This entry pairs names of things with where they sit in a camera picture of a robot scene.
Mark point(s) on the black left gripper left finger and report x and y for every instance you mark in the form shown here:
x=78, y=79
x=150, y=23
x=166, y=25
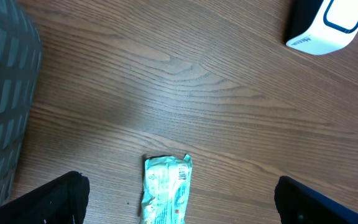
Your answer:
x=62, y=200

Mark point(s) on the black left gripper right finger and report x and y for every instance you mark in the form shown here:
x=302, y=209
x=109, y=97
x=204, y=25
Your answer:
x=299, y=204

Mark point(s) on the teal snack bar wrapper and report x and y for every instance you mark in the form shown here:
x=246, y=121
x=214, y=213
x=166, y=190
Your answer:
x=166, y=186

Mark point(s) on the white barcode scanner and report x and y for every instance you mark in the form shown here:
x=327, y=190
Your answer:
x=320, y=27

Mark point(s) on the dark grey plastic basket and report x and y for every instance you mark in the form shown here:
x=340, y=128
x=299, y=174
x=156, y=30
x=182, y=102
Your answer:
x=21, y=54

